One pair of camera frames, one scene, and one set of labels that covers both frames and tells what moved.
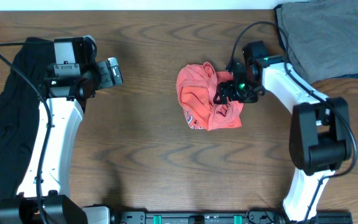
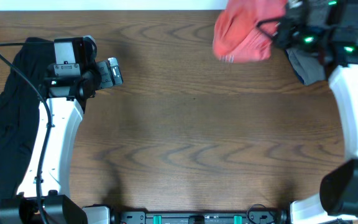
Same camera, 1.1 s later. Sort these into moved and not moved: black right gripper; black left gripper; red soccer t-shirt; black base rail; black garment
Moved: red soccer t-shirt; black right gripper
Not moved: black garment; black base rail; black left gripper
